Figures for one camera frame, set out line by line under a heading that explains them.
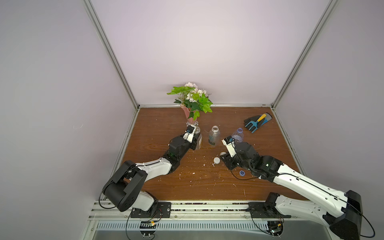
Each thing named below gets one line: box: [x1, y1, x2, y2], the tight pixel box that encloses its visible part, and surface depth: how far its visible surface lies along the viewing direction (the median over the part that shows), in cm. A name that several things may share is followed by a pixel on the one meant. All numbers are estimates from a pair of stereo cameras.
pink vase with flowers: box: [167, 82, 214, 127], surface depth 87 cm
